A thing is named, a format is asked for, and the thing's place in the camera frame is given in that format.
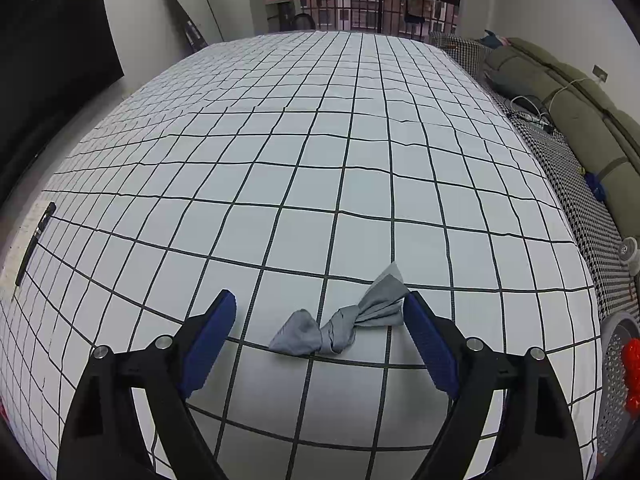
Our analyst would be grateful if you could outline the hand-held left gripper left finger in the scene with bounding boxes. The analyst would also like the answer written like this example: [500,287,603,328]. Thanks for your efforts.
[56,288,237,480]

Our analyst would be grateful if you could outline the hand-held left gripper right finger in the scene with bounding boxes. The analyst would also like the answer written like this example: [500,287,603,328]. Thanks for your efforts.
[403,290,583,480]

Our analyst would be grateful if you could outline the knotted grey cloth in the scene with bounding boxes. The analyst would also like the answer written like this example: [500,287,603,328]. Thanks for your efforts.
[268,261,407,358]

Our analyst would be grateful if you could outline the grey perforated plastic basket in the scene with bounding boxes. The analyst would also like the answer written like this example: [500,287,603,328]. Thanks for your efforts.
[592,310,640,461]

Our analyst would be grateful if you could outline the red plastic bag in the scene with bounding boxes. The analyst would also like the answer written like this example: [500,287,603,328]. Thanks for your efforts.
[620,338,640,411]

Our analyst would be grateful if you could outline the checked tablecloth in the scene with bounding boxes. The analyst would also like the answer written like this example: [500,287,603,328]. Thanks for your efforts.
[0,30,603,480]

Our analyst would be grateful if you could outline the houndstooth sofa cover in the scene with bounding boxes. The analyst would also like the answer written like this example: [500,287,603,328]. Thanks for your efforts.
[475,72,640,321]

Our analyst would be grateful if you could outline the blue cloth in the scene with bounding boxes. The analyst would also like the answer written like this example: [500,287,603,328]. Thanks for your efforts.
[582,170,608,203]

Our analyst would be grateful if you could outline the olive green sofa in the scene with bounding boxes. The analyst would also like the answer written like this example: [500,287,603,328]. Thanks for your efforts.
[482,37,640,241]

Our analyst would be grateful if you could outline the houndstooth cushion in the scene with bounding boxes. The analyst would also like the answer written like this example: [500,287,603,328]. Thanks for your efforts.
[430,30,488,78]

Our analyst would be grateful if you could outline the black flat television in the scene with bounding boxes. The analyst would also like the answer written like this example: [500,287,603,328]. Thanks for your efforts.
[0,0,125,201]

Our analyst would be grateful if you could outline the white cabinet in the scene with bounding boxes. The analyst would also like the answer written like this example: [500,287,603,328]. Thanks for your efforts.
[265,0,296,35]

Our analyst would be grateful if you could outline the garment on hanger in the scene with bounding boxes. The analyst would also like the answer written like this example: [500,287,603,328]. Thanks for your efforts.
[405,0,446,23]

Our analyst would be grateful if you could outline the leaning mirror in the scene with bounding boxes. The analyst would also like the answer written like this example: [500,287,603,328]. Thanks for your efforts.
[159,0,225,53]

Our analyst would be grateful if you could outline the white cable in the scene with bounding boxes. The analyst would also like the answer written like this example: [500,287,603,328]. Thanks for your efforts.
[510,77,593,126]

